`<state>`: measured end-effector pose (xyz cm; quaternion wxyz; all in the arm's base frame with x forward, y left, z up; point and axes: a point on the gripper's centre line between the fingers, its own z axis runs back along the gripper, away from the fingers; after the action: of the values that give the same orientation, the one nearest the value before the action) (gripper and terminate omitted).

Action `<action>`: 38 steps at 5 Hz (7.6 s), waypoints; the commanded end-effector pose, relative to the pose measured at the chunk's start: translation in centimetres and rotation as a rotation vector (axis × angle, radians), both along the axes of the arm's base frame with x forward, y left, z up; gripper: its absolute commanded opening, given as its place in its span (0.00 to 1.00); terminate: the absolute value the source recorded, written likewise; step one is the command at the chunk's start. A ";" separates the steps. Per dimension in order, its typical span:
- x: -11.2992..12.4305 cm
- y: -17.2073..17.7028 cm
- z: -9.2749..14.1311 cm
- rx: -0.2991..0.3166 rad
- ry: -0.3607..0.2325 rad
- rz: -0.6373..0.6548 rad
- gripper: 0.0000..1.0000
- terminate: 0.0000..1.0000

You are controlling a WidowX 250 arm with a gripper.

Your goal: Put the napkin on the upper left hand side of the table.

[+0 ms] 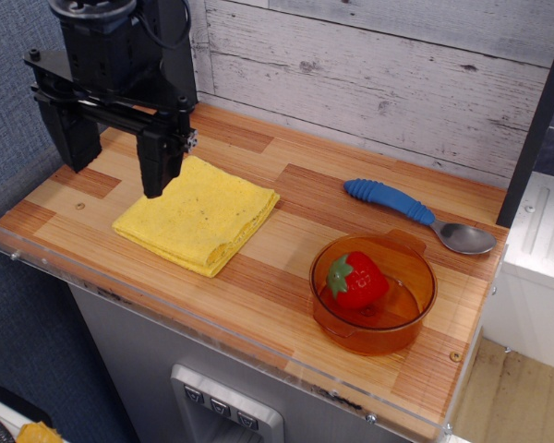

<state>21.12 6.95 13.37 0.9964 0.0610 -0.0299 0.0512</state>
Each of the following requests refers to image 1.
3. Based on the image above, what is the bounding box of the yellow object at corner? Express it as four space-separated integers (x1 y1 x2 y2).
16 422 64 443

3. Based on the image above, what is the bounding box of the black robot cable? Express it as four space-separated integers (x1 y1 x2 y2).
131 0 193 51

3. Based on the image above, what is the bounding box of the silver dispenser button panel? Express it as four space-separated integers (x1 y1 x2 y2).
171 364 285 442

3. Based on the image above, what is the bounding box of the white toy sink unit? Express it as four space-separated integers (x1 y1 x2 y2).
481 173 554 366

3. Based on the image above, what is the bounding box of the yellow cloth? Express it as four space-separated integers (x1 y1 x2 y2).
112 155 280 278

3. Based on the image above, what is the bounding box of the orange transparent plastic pot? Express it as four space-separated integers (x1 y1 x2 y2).
309 230 438 355

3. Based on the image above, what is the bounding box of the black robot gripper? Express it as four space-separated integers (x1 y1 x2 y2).
24 1 197 198

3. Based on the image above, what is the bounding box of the black vertical post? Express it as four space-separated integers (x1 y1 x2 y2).
496 58 554 228

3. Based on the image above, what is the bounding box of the blue handled metal spoon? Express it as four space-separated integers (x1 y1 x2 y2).
343 178 497 255

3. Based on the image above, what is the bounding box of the red toy strawberry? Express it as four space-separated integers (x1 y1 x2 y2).
326 251 390 310

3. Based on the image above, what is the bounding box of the clear acrylic table guard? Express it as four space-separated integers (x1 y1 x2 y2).
0 212 507 442

